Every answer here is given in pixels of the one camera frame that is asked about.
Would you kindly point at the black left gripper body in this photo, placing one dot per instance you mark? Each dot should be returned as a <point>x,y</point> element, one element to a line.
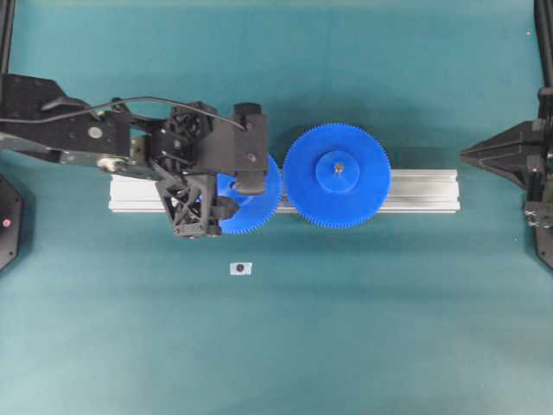
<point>187,190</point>

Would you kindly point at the black frame post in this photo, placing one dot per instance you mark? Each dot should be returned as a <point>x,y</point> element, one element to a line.
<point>7,18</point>
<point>543,25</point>

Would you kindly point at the aluminium extrusion rail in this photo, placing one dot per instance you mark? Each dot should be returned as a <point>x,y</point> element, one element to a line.
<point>411,191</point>

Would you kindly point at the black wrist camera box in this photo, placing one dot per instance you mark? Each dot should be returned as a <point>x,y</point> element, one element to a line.
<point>251,149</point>

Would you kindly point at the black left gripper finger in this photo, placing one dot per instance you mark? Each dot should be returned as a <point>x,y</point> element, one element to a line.
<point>225,208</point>

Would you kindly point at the small blue gear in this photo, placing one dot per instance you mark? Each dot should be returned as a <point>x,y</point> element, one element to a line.
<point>253,210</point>

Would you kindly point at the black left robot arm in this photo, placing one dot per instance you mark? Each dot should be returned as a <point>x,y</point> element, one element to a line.
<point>39,120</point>

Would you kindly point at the black right frame post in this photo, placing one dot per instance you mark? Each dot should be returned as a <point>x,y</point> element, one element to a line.
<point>543,25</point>

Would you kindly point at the large blue gear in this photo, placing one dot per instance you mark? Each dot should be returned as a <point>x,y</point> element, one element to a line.
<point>337,175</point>

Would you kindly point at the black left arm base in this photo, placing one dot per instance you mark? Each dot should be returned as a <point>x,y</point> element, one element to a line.
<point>10,222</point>

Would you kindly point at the black left frame post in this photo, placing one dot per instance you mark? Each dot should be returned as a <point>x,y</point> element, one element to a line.
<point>7,18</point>

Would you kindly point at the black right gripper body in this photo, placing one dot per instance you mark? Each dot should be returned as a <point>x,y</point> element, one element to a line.
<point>538,204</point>

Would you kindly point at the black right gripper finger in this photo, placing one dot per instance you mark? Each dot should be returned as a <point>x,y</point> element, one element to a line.
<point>511,142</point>
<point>515,171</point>

